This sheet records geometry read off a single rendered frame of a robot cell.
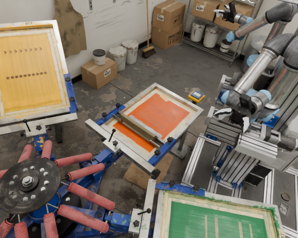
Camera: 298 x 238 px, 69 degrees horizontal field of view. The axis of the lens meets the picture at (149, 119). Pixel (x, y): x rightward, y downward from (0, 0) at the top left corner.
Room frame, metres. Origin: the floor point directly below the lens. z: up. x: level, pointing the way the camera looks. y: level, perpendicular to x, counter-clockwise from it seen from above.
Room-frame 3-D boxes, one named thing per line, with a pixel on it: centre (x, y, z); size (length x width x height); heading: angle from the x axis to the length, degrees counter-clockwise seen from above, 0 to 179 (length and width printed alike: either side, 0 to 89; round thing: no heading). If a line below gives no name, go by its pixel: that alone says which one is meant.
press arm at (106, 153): (0.86, 0.28, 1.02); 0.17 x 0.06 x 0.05; 146
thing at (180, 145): (1.73, -0.46, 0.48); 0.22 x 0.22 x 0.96; 56
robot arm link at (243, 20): (1.92, -0.72, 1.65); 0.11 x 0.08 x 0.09; 44
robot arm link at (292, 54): (1.07, -0.74, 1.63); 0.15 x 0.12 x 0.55; 46
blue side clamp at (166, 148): (0.97, -0.13, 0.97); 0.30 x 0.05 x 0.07; 146
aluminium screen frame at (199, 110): (1.33, -0.04, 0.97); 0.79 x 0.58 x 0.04; 146
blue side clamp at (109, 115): (1.28, 0.33, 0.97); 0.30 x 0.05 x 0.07; 146
